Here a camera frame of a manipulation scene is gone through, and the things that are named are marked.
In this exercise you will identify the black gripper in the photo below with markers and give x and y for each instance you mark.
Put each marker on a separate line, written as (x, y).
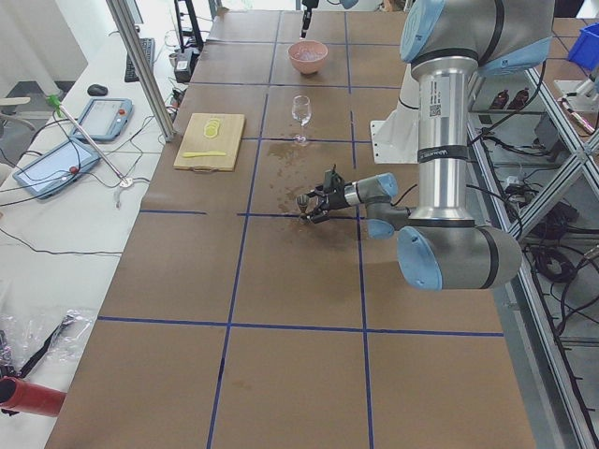
(306, 19)
(335, 200)

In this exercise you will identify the steel cocktail jigger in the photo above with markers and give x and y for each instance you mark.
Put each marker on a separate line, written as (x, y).
(303, 203)

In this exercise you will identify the pink bowl of ice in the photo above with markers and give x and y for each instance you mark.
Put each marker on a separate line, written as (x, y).
(308, 56)

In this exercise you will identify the clear wine glass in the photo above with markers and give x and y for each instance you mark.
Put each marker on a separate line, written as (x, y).
(302, 113)

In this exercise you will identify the bamboo cutting board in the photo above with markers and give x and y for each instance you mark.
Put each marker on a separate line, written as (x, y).
(228, 140)

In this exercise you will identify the yellow plastic knife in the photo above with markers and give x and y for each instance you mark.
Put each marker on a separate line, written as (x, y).
(204, 154)

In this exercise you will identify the far blue teach pendant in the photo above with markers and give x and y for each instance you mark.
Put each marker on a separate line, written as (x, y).
(104, 119)

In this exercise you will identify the blue teach pendant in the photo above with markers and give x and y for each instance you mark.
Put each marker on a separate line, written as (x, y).
(52, 172)
(104, 119)

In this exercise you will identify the black computer mouse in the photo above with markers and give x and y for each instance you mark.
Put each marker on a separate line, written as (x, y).
(97, 90)

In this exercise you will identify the near blue teach pendant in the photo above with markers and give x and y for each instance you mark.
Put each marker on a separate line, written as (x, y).
(52, 172)

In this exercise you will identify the metal rod with green tip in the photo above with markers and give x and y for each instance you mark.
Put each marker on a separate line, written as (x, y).
(125, 181)

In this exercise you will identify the blue plastic bin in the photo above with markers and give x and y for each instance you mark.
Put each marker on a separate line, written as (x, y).
(585, 51)

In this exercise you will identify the clear plastic bag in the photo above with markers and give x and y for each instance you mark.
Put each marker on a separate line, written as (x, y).
(30, 339)

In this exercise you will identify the red thermos bottle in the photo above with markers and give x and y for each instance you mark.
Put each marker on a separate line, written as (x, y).
(19, 396)

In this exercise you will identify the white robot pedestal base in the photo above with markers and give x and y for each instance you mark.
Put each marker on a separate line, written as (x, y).
(395, 140)

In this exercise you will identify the aluminium frame post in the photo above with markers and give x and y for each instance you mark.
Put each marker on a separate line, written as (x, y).
(126, 27)

